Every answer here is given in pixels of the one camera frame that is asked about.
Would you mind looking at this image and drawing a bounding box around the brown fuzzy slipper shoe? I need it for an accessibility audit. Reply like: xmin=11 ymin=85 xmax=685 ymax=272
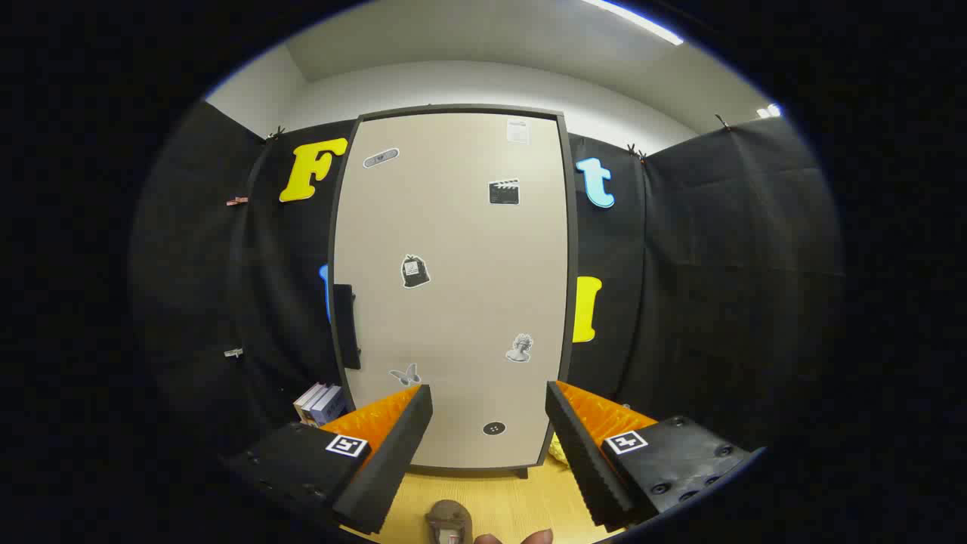
xmin=425 ymin=499 xmax=474 ymax=544

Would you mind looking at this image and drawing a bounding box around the black backdrop cloth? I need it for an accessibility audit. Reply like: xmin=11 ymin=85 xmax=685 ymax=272
xmin=128 ymin=102 xmax=844 ymax=473

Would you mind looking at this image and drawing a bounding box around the white book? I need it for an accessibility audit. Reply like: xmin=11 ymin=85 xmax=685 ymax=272
xmin=293 ymin=382 xmax=329 ymax=424

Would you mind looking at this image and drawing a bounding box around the dark grey shoe cabinet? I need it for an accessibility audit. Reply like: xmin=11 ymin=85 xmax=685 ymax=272
xmin=329 ymin=104 xmax=580 ymax=480

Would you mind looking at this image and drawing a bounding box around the ceiling light strip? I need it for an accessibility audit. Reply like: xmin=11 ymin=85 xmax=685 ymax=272
xmin=582 ymin=0 xmax=685 ymax=46

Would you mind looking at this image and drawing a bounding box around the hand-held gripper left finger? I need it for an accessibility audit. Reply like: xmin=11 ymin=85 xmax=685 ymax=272
xmin=223 ymin=384 xmax=434 ymax=536

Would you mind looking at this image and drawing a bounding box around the black door handle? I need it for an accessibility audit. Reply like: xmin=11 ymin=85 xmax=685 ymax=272
xmin=332 ymin=284 xmax=362 ymax=371

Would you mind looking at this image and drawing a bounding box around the beige shoe cabinet door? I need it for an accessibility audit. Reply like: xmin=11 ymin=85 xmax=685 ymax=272
xmin=335 ymin=113 xmax=570 ymax=470

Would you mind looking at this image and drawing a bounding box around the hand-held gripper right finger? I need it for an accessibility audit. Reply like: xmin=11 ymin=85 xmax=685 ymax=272
xmin=545 ymin=380 xmax=756 ymax=532

